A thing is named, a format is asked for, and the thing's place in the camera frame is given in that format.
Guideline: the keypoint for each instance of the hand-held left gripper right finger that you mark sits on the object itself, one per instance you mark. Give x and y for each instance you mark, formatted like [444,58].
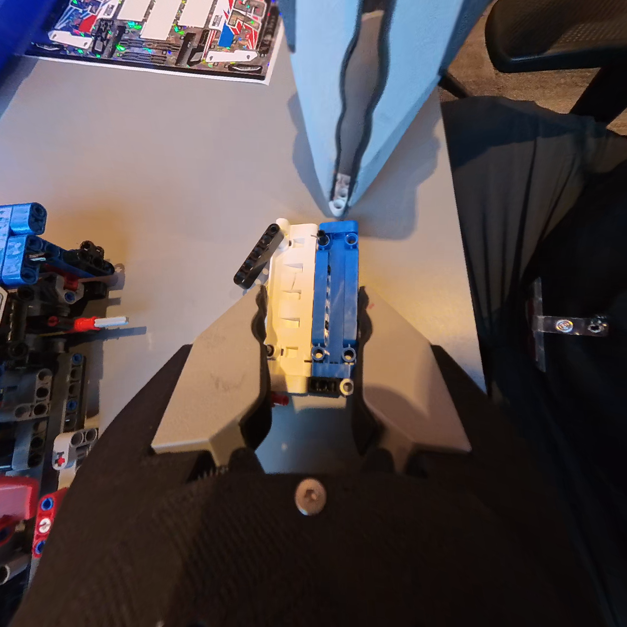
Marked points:
[411,392]

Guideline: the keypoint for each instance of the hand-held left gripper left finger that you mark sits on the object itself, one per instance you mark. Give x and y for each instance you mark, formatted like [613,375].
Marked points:
[205,392]

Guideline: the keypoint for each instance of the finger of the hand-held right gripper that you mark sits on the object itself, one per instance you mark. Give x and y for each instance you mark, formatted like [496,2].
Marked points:
[421,49]
[318,73]

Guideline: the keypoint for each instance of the white and blue brick assembly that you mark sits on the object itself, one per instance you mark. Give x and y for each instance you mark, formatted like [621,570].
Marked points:
[338,294]

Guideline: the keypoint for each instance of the small white curved brick piece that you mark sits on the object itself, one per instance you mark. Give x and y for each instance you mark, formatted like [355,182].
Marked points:
[339,203]

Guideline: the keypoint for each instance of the grey desk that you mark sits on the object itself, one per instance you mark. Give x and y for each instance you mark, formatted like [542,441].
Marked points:
[196,171]

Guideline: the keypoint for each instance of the black mesh office chair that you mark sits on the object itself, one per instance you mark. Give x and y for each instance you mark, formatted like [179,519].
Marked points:
[548,34]

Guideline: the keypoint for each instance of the black holed brick beam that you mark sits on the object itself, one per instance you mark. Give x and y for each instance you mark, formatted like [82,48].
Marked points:
[259,254]

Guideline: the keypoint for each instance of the black badge reel with clip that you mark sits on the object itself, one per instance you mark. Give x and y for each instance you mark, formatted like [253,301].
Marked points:
[563,326]

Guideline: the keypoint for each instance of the multicoloured brick vehicle model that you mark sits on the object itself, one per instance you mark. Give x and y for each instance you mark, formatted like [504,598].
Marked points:
[39,392]

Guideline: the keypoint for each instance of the shiny sticker sheet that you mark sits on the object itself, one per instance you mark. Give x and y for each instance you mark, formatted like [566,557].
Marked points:
[156,24]

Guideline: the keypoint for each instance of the person's dark clothing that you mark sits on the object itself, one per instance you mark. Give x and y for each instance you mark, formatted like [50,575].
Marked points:
[514,220]

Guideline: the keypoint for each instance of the blue storage bin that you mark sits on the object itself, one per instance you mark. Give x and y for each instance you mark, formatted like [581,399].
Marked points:
[19,24]

